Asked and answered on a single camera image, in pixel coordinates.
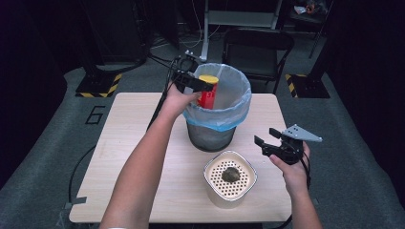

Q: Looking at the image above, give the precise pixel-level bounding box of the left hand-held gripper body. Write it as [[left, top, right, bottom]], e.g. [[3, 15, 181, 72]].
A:
[[171, 50, 202, 94]]

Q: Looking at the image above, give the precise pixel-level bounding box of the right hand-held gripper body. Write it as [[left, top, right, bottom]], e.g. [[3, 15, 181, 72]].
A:
[[270, 123, 323, 166]]

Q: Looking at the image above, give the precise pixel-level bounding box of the red can with yellow lid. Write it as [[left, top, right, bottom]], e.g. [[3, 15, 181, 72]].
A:
[[196, 73, 220, 111]]

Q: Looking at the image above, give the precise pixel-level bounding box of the translucent blue bin liner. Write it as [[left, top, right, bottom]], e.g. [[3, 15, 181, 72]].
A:
[[181, 62, 252, 133]]

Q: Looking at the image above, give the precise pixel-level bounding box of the beige container with perforated strainer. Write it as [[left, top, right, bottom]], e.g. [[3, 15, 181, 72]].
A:
[[202, 150, 259, 210]]

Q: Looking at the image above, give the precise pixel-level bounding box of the grey mesh trash bin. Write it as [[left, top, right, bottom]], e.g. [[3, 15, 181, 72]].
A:
[[186, 121, 238, 153]]

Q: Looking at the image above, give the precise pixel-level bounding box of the person's right hand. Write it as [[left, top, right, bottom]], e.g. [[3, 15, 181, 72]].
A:
[[269, 141, 312, 196]]

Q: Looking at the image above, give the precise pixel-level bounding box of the person's left hand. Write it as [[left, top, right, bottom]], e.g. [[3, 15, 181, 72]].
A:
[[161, 84, 203, 121]]

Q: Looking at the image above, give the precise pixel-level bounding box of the black folding chair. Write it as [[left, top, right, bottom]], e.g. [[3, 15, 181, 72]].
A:
[[222, 28, 295, 95]]

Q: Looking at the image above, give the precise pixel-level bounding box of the black cabinet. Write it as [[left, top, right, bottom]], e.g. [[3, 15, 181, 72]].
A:
[[79, 0, 151, 65]]

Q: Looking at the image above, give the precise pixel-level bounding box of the black metal stand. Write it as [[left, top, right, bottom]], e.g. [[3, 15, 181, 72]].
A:
[[308, 0, 336, 60]]

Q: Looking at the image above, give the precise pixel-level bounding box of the grey tape strip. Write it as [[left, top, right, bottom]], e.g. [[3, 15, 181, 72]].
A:
[[64, 196, 88, 210]]

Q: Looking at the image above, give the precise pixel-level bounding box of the black floor cable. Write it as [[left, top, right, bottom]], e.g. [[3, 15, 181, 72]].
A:
[[147, 52, 180, 70]]

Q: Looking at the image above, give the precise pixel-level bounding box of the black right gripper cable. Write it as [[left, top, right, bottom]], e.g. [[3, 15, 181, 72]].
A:
[[269, 152, 312, 229]]

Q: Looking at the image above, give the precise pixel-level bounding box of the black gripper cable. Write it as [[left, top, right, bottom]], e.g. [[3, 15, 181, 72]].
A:
[[68, 56, 180, 205], [269, 152, 312, 229]]

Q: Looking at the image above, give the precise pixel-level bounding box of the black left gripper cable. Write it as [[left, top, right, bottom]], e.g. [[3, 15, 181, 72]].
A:
[[68, 56, 180, 205]]

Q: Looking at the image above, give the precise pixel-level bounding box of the white floor cable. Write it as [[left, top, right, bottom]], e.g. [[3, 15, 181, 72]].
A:
[[178, 0, 222, 50]]

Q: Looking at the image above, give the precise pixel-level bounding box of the hazard-striped black base plate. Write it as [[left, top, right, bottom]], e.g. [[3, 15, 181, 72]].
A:
[[75, 73, 123, 98], [285, 73, 331, 99]]

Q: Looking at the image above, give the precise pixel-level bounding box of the white metal desk frame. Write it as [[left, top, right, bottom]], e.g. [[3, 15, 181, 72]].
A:
[[200, 0, 283, 63]]

